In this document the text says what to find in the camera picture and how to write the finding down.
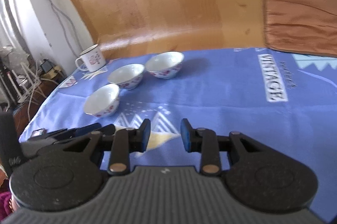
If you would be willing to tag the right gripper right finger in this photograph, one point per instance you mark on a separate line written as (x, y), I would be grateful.
(209, 145)

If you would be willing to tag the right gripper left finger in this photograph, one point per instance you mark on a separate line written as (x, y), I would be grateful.
(123, 142)

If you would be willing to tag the white floral bowl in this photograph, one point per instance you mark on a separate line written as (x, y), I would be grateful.
(127, 77)
(103, 102)
(165, 65)

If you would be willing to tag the white router with antennas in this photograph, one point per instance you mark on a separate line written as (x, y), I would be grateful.
(16, 88)

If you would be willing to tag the white enamel mug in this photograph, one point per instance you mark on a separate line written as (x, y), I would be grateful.
(92, 58)

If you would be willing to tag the blue printed tablecloth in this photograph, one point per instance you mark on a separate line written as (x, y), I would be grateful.
(286, 101)

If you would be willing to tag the brown seat cushion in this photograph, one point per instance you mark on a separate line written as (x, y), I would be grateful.
(301, 26)

